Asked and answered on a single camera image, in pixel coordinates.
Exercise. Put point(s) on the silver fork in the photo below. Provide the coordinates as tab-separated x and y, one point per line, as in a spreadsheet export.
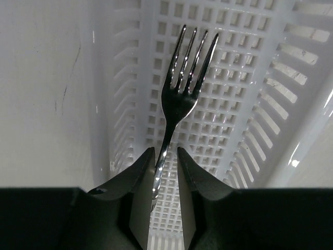
177	104

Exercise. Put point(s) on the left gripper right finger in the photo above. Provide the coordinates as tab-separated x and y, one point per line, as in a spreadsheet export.
201	196

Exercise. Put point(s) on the white slotted cutlery basket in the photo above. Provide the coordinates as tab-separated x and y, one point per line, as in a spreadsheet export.
266	97

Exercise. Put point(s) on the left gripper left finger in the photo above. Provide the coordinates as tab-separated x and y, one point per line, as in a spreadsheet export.
122	207

